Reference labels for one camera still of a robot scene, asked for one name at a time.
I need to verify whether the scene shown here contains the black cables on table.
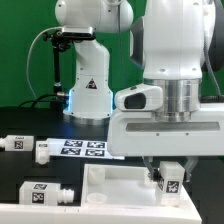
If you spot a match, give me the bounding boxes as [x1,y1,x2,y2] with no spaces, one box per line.
[17,93,64,110]

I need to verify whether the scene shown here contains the black camera stand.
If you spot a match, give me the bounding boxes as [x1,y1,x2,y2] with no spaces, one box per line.
[43,30,71,111]

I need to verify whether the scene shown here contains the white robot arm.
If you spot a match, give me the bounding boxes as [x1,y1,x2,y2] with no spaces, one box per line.
[55,0,224,160]

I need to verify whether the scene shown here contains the white square table top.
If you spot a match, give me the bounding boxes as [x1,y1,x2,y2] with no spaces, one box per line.
[79,163,188,208]

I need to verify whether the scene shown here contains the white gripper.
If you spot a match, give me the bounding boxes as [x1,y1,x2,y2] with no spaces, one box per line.
[107,103,224,182]

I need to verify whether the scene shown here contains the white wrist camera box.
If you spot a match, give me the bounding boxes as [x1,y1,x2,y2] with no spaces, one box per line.
[115,84,163,111]

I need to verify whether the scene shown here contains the white sheet with tags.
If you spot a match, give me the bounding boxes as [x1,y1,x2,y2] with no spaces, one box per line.
[47,138,124,160]

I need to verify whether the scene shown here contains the grey camera cable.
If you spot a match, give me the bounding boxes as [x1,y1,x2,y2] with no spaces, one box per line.
[25,26,63,108]

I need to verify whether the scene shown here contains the silver background camera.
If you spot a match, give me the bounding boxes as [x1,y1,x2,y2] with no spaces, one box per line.
[61,26,95,40]

